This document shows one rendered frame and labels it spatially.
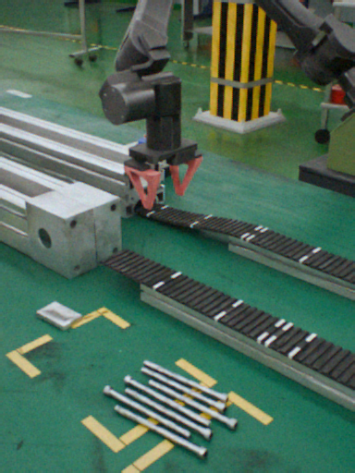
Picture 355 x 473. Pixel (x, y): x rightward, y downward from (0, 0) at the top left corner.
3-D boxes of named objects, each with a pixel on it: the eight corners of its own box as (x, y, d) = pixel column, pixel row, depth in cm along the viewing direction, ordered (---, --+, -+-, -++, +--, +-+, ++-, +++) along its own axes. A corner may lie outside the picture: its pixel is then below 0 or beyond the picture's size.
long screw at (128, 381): (123, 385, 63) (123, 378, 63) (129, 380, 64) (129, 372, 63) (206, 431, 58) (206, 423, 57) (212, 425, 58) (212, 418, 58)
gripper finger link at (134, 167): (124, 206, 98) (121, 152, 93) (153, 194, 102) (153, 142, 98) (153, 218, 94) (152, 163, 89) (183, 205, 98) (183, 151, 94)
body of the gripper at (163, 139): (127, 159, 95) (125, 113, 91) (170, 144, 101) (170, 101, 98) (155, 168, 91) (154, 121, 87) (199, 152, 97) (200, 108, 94)
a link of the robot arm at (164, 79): (189, 72, 90) (164, 66, 94) (155, 79, 86) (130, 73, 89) (189, 117, 93) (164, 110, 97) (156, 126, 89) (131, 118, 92)
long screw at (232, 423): (238, 426, 58) (238, 418, 57) (232, 432, 57) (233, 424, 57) (153, 383, 64) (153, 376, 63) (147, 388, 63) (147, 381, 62)
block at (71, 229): (133, 248, 91) (131, 192, 86) (69, 280, 82) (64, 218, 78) (95, 231, 96) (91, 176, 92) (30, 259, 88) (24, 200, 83)
